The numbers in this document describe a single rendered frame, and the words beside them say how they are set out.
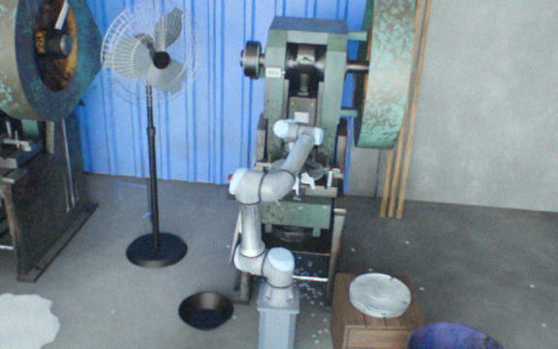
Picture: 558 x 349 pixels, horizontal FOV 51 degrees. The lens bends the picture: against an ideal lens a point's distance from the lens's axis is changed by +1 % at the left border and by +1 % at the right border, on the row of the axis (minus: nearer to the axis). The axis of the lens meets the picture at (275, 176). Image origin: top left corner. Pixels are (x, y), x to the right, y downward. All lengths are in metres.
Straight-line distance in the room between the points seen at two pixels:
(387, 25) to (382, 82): 0.25
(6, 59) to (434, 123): 2.87
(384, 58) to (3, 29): 1.73
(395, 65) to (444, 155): 1.98
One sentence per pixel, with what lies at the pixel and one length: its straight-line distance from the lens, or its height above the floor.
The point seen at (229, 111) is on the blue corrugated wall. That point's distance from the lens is 4.35.
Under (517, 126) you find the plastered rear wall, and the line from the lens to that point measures 4.56.
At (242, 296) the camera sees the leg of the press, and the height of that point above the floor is 0.05.
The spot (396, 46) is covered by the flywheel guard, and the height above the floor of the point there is 1.53.
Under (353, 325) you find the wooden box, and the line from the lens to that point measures 2.76.
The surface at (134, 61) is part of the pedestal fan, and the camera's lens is 3.16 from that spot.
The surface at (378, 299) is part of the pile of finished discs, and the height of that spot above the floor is 0.39.
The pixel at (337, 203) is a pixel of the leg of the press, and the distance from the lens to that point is 3.10.
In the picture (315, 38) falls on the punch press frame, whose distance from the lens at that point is 2.93.
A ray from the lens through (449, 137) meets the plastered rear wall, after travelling 4.48.
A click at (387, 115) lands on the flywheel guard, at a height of 1.22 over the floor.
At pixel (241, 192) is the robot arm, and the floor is 1.01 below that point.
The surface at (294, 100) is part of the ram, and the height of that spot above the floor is 1.15.
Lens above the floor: 2.11
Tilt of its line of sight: 26 degrees down
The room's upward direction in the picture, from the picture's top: 3 degrees clockwise
